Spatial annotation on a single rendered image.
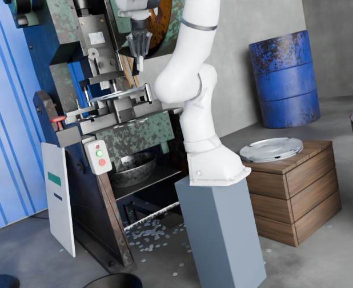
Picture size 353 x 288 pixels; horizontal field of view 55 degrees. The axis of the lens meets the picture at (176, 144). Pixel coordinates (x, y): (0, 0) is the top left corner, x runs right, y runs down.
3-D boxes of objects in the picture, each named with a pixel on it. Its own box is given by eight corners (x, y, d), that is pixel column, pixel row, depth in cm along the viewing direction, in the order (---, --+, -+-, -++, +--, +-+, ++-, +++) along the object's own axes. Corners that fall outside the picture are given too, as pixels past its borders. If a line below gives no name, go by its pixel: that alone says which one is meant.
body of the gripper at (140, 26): (135, 21, 143) (135, 43, 149) (151, 19, 148) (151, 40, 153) (125, 17, 148) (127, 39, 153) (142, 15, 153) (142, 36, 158)
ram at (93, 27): (124, 69, 169) (107, 8, 162) (95, 76, 161) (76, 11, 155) (111, 74, 183) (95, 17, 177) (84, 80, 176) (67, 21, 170)
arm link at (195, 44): (223, 28, 104) (183, 35, 92) (205, 100, 118) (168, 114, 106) (196, 17, 109) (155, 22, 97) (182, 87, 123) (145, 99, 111)
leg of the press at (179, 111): (224, 219, 184) (185, 51, 165) (208, 228, 178) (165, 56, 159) (145, 190, 262) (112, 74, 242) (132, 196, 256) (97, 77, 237)
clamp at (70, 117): (97, 115, 173) (92, 95, 171) (65, 124, 165) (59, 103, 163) (93, 115, 178) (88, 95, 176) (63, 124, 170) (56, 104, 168)
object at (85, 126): (163, 109, 180) (160, 98, 178) (83, 135, 157) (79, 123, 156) (138, 111, 205) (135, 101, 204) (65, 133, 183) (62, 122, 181)
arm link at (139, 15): (152, 6, 145) (152, 19, 148) (136, 0, 153) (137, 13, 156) (127, 9, 138) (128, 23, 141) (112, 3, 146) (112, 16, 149)
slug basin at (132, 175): (172, 172, 182) (167, 155, 180) (115, 198, 166) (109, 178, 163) (143, 166, 211) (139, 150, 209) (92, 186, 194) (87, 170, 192)
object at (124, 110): (152, 116, 159) (144, 87, 156) (125, 124, 152) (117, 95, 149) (129, 116, 180) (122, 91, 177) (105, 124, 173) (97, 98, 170)
